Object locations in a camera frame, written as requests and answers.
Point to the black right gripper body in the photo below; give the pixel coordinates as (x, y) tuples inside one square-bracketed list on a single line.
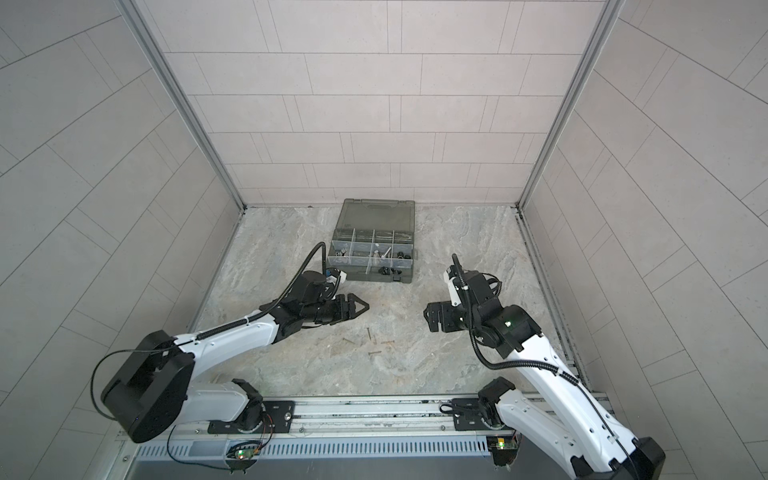
[(476, 320)]

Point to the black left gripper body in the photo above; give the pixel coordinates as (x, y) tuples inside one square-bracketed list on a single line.
[(329, 311)]

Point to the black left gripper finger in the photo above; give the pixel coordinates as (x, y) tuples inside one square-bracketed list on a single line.
[(353, 312), (356, 304)]

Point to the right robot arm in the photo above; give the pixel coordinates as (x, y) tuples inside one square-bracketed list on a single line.
[(579, 434)]

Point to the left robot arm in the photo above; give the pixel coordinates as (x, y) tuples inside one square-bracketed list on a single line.
[(155, 388)]

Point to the green plastic organizer box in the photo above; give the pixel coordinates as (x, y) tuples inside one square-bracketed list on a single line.
[(366, 225)]

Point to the small electronics board right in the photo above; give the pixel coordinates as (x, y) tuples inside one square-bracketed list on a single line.
[(503, 450)]

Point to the small electronics board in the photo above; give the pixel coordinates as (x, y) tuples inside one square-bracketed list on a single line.
[(243, 453), (503, 450)]

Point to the small electronics board left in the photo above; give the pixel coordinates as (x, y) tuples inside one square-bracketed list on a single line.
[(243, 453)]

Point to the white ventilation grille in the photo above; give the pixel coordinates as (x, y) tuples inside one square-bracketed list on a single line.
[(200, 451)]

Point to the aluminium corner profile right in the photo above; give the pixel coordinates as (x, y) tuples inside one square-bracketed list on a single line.
[(601, 32)]

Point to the aluminium corner profile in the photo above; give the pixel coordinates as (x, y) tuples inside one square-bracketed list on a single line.
[(601, 32), (139, 28)]

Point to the aluminium corner profile left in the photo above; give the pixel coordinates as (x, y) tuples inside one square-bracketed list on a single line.
[(139, 28)]

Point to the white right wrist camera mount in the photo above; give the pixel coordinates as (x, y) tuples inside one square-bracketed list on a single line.
[(455, 289)]

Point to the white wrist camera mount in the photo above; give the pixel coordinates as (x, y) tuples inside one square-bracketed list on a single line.
[(455, 289), (336, 277)]

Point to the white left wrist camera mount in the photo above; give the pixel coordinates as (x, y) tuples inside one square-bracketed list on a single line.
[(336, 277)]

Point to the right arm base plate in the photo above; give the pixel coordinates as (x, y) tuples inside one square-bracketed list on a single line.
[(471, 414)]

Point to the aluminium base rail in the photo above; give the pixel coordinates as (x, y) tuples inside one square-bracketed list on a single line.
[(366, 414)]

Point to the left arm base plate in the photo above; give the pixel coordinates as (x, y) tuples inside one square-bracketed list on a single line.
[(269, 417)]

